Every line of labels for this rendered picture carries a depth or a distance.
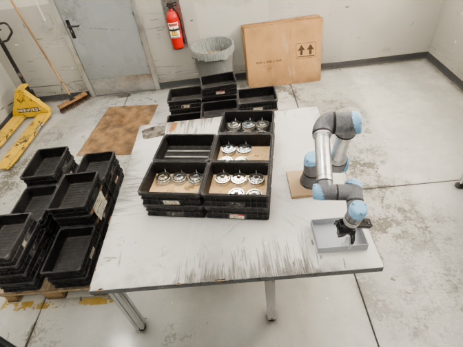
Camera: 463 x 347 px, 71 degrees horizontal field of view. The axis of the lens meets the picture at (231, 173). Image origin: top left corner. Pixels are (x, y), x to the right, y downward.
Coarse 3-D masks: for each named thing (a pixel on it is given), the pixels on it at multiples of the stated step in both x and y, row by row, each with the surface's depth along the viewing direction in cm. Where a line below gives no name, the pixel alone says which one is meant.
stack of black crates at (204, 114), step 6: (210, 102) 354; (216, 102) 353; (222, 102) 354; (228, 102) 354; (234, 102) 354; (204, 108) 358; (210, 108) 359; (216, 108) 359; (222, 108) 359; (228, 108) 359; (234, 108) 359; (204, 114) 356; (210, 114) 355; (216, 114) 354; (222, 114) 352
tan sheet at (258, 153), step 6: (252, 150) 231; (258, 150) 230; (264, 150) 230; (222, 156) 230; (228, 156) 229; (234, 156) 228; (240, 156) 227; (246, 156) 227; (252, 156) 226; (258, 156) 225; (264, 156) 225
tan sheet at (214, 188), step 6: (216, 186) 209; (228, 186) 207; (234, 186) 207; (246, 186) 206; (264, 186) 204; (210, 192) 205; (216, 192) 205; (222, 192) 204; (228, 192) 203; (246, 192) 202; (264, 192) 200
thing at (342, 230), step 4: (336, 220) 159; (340, 220) 152; (336, 224) 161; (340, 224) 152; (344, 224) 151; (340, 228) 157; (344, 228) 154; (348, 228) 151; (352, 228) 150; (336, 232) 161; (340, 232) 156; (344, 232) 156; (348, 232) 155; (352, 232) 156; (340, 236) 159
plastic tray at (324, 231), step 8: (312, 224) 188; (320, 224) 193; (328, 224) 193; (312, 232) 190; (320, 232) 189; (328, 232) 189; (360, 232) 185; (320, 240) 185; (328, 240) 185; (336, 240) 184; (360, 240) 182; (320, 248) 176; (328, 248) 176; (336, 248) 177; (344, 248) 177; (352, 248) 177; (360, 248) 177
